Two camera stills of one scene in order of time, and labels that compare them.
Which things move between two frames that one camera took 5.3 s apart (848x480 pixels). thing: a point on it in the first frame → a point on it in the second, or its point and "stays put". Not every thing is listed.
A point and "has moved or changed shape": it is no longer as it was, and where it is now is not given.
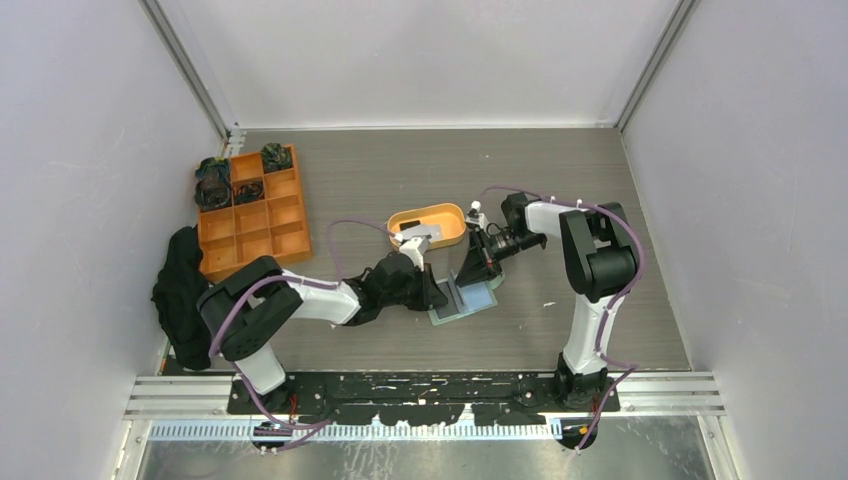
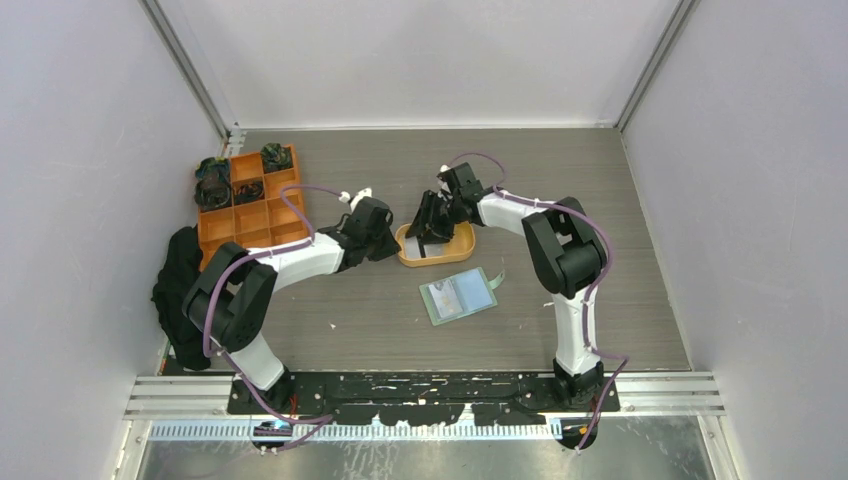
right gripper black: x=480 y=263 → x=422 y=217
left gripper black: x=430 y=295 → x=390 y=247
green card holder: x=463 y=300 stays put
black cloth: x=175 y=299 stays put
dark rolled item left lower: x=212 y=194 stays put
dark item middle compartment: x=243 y=193 stays put
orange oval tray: x=450 y=216 has moved or changed shape
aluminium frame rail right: x=683 y=10 stays put
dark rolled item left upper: x=213 y=170 stays put
